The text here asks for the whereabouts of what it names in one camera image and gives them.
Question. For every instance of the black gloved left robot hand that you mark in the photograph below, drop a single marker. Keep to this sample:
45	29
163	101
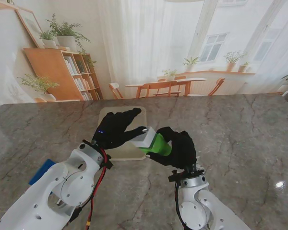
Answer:
115	129

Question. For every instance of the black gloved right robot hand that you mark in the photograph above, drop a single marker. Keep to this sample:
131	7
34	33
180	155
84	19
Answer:
180	151

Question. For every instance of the green square jar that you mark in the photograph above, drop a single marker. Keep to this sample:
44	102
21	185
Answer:
160	146

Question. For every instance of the cream baking tray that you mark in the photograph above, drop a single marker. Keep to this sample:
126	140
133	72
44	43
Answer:
124	153

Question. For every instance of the white square jar lid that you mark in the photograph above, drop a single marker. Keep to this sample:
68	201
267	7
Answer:
144	139

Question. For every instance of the blue plastic scraper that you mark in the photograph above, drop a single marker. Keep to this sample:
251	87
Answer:
40	172

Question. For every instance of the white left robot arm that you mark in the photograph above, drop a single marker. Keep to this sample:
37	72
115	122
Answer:
55	191

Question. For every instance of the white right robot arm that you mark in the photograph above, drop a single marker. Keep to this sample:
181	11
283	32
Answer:
204	206

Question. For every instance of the printed room backdrop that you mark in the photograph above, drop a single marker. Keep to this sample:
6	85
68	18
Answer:
144	48

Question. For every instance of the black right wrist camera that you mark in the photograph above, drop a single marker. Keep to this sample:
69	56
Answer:
174	177

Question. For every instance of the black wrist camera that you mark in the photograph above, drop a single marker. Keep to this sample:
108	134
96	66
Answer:
174	177
107	164

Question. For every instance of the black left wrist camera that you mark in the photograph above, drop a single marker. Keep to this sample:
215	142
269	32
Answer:
107	164

